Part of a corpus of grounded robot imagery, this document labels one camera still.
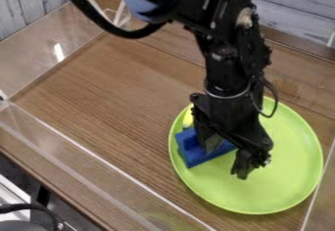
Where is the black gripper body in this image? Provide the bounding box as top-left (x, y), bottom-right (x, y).
top-left (189, 93), bottom-right (273, 166)

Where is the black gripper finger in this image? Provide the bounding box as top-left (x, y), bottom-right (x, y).
top-left (231, 149), bottom-right (255, 180)
top-left (192, 109), bottom-right (224, 154)

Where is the blue T-shaped block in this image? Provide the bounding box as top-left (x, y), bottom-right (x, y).
top-left (175, 128), bottom-right (235, 168)

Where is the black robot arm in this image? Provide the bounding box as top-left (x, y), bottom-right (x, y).
top-left (124, 0), bottom-right (276, 179)

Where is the green round plate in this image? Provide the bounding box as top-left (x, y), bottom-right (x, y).
top-left (168, 104), bottom-right (323, 214)

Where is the yellow banana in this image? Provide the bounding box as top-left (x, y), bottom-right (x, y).
top-left (181, 108), bottom-right (193, 129)

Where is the clear acrylic enclosure wall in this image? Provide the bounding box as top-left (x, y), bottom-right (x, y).
top-left (0, 5), bottom-right (335, 231)

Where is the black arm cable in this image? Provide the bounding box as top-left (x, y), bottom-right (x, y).
top-left (50, 0), bottom-right (175, 40)

